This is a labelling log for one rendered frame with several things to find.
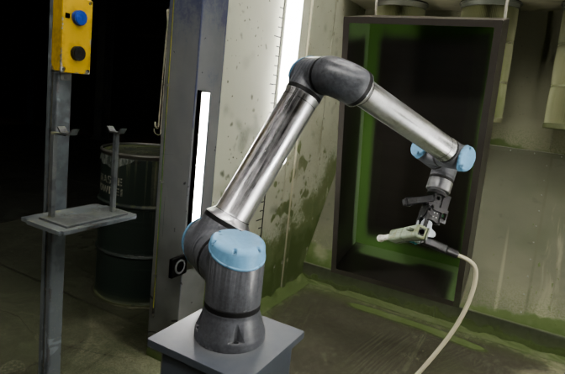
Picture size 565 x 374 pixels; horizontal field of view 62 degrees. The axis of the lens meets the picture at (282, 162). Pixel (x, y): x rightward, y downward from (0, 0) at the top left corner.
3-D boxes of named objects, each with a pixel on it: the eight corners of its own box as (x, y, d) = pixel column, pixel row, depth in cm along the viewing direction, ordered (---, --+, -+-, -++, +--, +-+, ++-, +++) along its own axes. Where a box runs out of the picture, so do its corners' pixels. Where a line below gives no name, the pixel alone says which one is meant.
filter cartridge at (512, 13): (475, 139, 278) (496, -8, 266) (429, 131, 310) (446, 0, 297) (514, 140, 296) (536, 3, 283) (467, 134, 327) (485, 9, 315)
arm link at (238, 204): (186, 272, 129) (321, 43, 136) (168, 250, 144) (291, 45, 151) (229, 292, 136) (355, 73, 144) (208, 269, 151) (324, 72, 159)
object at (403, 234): (475, 247, 162) (414, 220, 162) (471, 260, 161) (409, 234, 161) (421, 250, 210) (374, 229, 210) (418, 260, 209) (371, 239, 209)
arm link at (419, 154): (437, 134, 167) (457, 150, 173) (414, 130, 177) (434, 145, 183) (426, 158, 166) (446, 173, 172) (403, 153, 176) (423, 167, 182)
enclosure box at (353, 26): (355, 241, 261) (370, 14, 223) (470, 270, 235) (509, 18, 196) (330, 271, 232) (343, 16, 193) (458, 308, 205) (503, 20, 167)
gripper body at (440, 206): (444, 226, 172) (454, 195, 175) (422, 217, 172) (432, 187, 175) (435, 227, 179) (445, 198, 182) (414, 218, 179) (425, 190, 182)
